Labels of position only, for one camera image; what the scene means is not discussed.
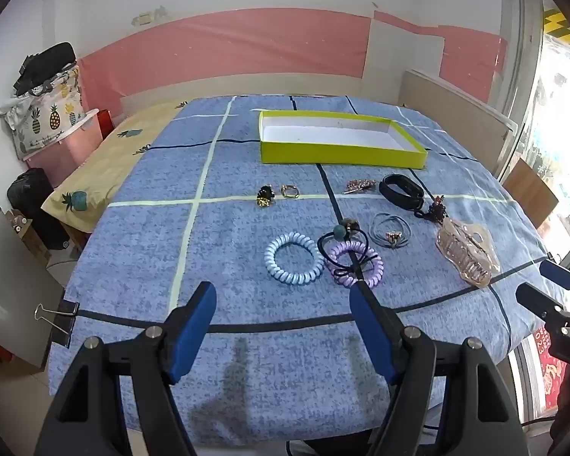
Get white leaning boards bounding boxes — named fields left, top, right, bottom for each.
left=399, top=69, right=518, bottom=177

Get beige claw hair clip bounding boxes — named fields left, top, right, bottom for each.
left=436, top=217, right=502, bottom=290

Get black bag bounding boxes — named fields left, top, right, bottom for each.
left=13, top=42, right=78, bottom=97

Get black and gold hair clip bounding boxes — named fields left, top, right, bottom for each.
left=255, top=184, right=276, bottom=209

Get grey board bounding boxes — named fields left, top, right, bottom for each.
left=0, top=171, right=68, bottom=369

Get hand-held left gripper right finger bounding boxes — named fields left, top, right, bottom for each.
left=349, top=281, right=530, bottom=456

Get thin blue flower hair tie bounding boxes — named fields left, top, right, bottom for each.
left=369, top=212, right=412, bottom=250

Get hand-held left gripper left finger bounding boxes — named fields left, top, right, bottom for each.
left=35, top=281, right=218, bottom=456

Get yellow pineapple bed sheet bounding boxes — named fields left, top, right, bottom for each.
left=41, top=99, right=189, bottom=234

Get yellow black hazard tape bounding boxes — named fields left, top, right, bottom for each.
left=543, top=8, right=570, bottom=44

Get red printed paper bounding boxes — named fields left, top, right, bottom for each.
left=532, top=325, right=570, bottom=410

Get yellow-green shallow cardboard box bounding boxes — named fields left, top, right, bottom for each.
left=258, top=109, right=429, bottom=170

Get pink storage box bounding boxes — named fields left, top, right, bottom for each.
left=25, top=109, right=104, bottom=189

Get purple spiral hair tie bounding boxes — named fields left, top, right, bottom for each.
left=327, top=241, right=385, bottom=288

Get light blue spiral hair tie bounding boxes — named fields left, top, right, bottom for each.
left=264, top=231, right=325, bottom=287

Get red box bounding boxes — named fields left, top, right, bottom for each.
left=97, top=109, right=116, bottom=140

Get pink rhinestone hair clip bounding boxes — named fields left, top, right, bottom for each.
left=342, top=178, right=378, bottom=195

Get brown cardboard sheet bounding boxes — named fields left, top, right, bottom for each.
left=502, top=158, right=560, bottom=230

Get pineapple print fabric bag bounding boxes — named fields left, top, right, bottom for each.
left=0, top=67, right=85, bottom=161

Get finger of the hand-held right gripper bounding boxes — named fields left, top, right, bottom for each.
left=515, top=283, right=570, bottom=331
left=540, top=258, right=570, bottom=305

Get cardboard box with bottles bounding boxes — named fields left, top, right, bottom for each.
left=6, top=209, right=53, bottom=267

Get black fabric hair band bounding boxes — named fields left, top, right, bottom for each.
left=378, top=174, right=425, bottom=210

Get black binder clip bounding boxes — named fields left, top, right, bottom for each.
left=33, top=301, right=81, bottom=348

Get black hair tie with beads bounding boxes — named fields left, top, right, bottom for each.
left=317, top=218, right=383, bottom=276

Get dark beaded hair tie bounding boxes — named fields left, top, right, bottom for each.
left=411, top=195, right=450, bottom=224

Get blue checked bed cloth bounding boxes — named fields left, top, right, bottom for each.
left=47, top=95, right=567, bottom=448

